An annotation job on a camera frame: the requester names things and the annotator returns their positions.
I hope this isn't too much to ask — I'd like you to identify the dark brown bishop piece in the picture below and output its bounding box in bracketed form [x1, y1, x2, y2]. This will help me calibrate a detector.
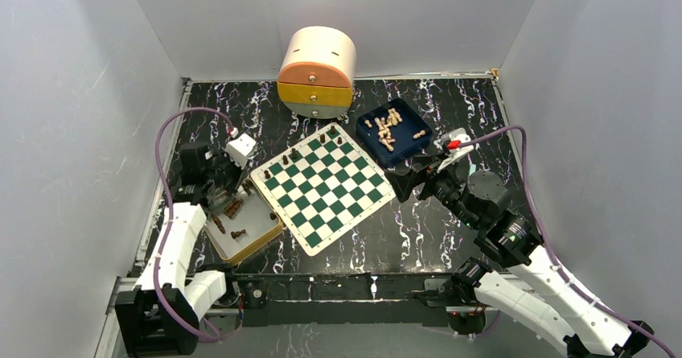
[212, 215, 227, 235]

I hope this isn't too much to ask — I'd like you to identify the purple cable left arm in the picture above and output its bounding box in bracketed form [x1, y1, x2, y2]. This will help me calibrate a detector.
[153, 107, 238, 344]

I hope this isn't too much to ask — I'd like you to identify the pile of light chess pieces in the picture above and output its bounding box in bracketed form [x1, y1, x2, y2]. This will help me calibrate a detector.
[364, 108, 403, 153]

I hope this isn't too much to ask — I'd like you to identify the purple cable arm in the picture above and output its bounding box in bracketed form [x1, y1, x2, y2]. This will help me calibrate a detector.
[153, 107, 238, 344]
[458, 125, 682, 358]

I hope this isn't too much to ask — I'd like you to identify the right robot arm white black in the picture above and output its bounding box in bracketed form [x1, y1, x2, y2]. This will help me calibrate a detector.
[386, 155, 654, 357]

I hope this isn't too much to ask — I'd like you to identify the round wooden drawer cabinet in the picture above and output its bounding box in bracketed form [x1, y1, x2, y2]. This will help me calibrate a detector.
[277, 26, 357, 120]

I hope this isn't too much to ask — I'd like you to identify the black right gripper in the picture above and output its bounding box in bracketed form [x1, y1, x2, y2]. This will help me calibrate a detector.
[384, 152, 479, 230]

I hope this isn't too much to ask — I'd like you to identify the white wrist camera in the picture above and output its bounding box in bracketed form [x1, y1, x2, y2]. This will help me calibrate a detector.
[437, 128, 474, 173]
[225, 133, 257, 170]

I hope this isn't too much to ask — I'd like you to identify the gold metal tin tray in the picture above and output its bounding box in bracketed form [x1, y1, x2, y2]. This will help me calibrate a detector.
[205, 179, 284, 266]

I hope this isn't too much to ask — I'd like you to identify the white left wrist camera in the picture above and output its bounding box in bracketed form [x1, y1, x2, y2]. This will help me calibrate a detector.
[225, 133, 257, 170]

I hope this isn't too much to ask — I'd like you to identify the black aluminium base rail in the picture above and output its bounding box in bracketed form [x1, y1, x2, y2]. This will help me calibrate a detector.
[113, 268, 500, 356]

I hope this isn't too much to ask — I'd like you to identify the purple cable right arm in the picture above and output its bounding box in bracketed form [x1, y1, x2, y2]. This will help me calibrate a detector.
[458, 125, 682, 358]

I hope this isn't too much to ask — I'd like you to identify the blue square tray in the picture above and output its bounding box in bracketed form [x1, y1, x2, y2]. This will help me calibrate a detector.
[355, 98, 433, 168]

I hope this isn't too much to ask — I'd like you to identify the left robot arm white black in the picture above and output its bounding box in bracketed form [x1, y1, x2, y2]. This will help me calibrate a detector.
[114, 139, 254, 357]

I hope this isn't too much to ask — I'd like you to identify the dark brown pawn piece bottom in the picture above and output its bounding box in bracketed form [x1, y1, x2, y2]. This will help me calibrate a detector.
[230, 229, 246, 239]

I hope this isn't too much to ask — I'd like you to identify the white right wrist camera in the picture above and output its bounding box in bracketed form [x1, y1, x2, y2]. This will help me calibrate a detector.
[437, 128, 474, 173]

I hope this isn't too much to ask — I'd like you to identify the green white chess board mat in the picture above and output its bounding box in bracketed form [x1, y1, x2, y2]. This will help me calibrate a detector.
[249, 123, 396, 257]

